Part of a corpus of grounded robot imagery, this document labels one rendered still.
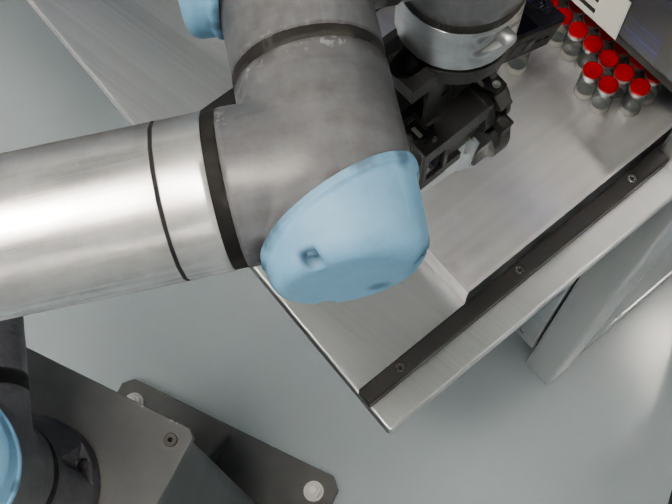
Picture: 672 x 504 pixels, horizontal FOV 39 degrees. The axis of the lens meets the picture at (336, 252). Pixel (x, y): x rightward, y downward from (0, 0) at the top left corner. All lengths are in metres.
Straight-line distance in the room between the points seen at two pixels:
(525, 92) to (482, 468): 0.93
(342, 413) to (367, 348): 0.89
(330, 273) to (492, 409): 1.45
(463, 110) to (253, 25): 0.23
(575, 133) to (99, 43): 0.53
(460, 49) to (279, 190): 0.19
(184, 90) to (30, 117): 1.12
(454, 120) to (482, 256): 0.36
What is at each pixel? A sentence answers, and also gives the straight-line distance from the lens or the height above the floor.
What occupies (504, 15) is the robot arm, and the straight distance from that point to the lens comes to 0.54.
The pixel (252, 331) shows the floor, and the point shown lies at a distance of 1.87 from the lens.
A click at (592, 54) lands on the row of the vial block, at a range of 1.05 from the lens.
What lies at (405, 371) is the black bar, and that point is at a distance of 0.91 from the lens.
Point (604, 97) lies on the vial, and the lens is 1.03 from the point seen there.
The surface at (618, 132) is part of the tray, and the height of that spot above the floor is 0.88.
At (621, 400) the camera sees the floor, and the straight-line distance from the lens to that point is 1.89.
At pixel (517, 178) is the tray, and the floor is 0.88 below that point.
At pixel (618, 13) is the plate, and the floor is 1.03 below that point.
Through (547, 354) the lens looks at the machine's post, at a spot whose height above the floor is 0.14.
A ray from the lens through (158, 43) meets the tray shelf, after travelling 1.11.
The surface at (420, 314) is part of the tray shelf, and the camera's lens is 0.95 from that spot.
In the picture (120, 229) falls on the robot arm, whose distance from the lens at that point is 0.41.
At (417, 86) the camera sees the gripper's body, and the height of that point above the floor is 1.29.
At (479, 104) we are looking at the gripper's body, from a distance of 0.64.
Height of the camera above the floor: 1.79
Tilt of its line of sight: 69 degrees down
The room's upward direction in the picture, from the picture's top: 5 degrees counter-clockwise
